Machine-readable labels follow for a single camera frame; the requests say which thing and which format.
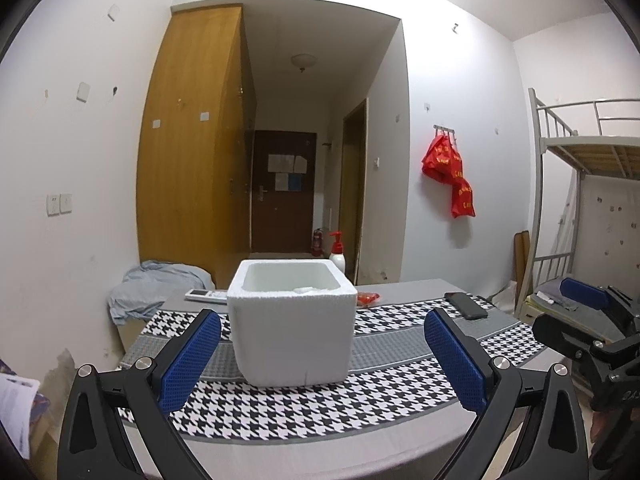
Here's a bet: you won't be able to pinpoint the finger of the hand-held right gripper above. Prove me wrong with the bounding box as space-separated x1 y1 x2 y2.
560 277 640 341
531 311 623 378

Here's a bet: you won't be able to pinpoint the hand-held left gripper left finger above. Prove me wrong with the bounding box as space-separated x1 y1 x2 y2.
57 308 222 480

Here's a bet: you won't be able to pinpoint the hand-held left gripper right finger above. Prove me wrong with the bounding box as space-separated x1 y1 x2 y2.
423 307 591 480

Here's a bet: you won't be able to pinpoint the white foam box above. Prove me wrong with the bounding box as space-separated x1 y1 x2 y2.
226 258 357 387

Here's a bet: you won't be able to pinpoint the grey bedding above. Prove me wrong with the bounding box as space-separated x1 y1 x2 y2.
537 280 581 311

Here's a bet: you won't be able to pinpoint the black smartphone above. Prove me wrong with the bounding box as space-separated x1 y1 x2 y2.
444 291 489 320

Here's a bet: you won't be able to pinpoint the leaning wooden boards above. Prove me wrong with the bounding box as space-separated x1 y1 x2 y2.
515 230 531 306

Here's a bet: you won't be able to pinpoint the light blue crumpled cloth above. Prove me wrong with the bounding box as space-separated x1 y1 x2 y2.
109 260 213 326

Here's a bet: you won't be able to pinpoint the houndstooth table runner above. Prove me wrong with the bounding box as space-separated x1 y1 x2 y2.
117 292 566 443

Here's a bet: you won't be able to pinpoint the grey metal bunk bed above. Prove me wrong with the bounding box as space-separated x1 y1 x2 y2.
527 87 640 321

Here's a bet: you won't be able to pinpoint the red plastic bag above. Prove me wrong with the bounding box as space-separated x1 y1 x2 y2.
450 175 476 219
421 132 463 181

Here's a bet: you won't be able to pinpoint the white red pump bottle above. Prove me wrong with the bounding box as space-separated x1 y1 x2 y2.
327 231 347 271

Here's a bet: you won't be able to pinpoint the dark brown door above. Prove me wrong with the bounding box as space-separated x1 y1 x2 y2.
250 130 318 253

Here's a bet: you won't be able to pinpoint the loose printed papers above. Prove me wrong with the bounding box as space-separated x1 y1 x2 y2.
0 360 51 456

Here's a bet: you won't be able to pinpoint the wooden side door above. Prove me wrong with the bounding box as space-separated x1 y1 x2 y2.
341 97 369 283

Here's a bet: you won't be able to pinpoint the wooden wardrobe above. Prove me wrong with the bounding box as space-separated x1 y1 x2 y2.
136 4 258 291

